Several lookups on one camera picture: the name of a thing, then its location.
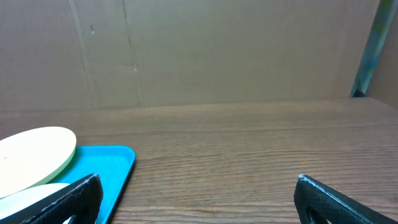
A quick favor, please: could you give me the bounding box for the green metal post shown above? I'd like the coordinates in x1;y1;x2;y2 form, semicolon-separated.
349;0;397;98

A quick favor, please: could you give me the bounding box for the yellow-green plate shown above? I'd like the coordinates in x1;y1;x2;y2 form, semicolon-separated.
1;126;76;198

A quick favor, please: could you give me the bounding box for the teal plastic tray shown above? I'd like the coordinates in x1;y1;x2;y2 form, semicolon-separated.
50;145;136;224

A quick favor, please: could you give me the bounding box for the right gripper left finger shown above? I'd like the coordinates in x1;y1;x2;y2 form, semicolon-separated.
1;174;103;224

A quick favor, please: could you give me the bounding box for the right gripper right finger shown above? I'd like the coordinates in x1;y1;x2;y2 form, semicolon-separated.
294;174;397;224

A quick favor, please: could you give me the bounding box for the light blue plate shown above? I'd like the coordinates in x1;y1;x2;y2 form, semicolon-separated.
1;183;69;223

